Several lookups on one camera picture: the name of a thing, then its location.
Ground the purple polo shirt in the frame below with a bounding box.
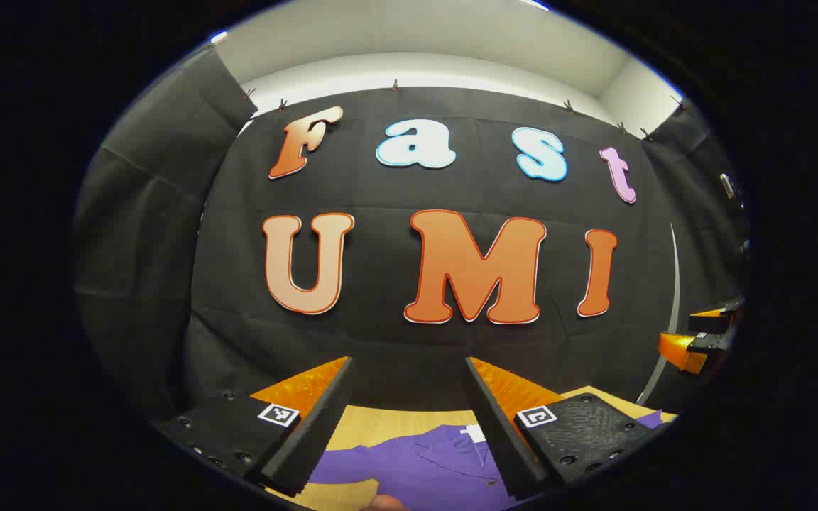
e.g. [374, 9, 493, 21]
[307, 410, 665, 511]

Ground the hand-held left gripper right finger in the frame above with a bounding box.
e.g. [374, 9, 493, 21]
[463, 356, 665, 501]

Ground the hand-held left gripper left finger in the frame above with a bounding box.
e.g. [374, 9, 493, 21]
[156, 356, 354, 498]

